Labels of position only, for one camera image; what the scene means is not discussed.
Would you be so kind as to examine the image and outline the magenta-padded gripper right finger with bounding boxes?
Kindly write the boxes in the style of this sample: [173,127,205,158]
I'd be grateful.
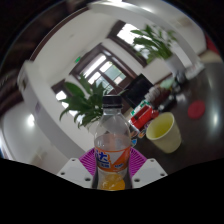
[129,147,168,189]

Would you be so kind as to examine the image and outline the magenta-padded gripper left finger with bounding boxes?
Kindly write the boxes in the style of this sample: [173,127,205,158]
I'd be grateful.
[56,148,98,189]

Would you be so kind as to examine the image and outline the orange soda plastic bottle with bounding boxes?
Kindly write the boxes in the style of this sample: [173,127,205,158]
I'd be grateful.
[93,94,132,192]

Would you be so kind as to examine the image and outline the red open box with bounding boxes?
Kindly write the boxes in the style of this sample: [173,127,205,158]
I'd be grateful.
[129,105,160,132]

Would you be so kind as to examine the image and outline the green and white box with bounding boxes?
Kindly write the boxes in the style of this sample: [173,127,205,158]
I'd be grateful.
[130,99,153,117]

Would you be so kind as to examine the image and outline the leafy plant in white pot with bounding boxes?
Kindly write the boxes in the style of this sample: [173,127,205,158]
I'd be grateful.
[59,73,108,133]
[130,24,188,73]

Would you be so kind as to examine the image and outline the brown box of white items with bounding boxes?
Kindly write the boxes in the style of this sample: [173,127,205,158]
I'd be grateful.
[144,85,173,108]

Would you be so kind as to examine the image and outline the dark wooden framed window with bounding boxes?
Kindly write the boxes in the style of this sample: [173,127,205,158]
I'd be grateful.
[107,19,148,68]
[51,79,73,102]

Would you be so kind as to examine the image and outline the black chair back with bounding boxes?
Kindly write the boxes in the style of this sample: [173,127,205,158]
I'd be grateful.
[119,73,153,109]

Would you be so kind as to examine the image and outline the light green packet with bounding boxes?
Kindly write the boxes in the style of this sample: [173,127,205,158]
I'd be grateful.
[162,77,175,90]

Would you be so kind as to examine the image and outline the grey round balls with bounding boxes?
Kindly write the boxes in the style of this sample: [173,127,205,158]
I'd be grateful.
[174,71,188,84]

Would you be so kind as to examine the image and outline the dark wooden double door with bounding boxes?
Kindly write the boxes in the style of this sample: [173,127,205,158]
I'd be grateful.
[69,43,138,98]

